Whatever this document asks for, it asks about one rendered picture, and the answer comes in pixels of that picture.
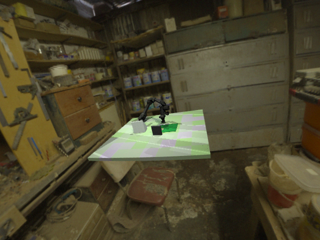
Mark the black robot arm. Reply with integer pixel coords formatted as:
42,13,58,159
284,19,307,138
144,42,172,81
138,97,170,122

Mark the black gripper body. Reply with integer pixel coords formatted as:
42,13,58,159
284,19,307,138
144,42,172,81
159,110,165,118

